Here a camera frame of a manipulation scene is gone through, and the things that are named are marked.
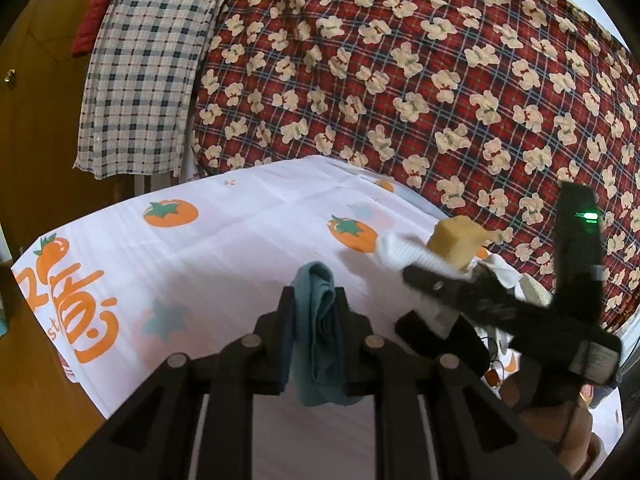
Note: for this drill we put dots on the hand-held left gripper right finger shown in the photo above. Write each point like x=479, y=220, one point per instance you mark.
x=342, y=340

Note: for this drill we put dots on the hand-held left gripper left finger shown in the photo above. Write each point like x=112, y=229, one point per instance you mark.
x=287, y=340

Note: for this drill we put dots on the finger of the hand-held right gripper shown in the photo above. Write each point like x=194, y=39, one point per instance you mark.
x=445, y=287
x=450, y=342

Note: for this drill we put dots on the teal cloth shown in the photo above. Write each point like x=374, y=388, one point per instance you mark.
x=320, y=340

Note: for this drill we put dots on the white knitted sock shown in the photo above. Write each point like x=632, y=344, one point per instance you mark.
x=400, y=252

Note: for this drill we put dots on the person's right hand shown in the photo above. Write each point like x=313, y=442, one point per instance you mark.
x=570, y=435

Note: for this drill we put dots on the white persimmon-print sheet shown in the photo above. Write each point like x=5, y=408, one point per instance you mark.
x=225, y=240

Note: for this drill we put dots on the red plaid bear-print blanket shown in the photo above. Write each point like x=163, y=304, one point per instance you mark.
x=400, y=85

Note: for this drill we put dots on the blue checked hanging cloth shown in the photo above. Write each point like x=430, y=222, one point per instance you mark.
x=145, y=70

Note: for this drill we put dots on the wooden door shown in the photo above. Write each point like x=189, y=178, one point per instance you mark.
x=45, y=135

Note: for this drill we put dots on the red quilted cloth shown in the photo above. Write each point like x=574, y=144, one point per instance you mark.
x=95, y=25

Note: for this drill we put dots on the brass door knob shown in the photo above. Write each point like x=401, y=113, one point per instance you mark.
x=9, y=77

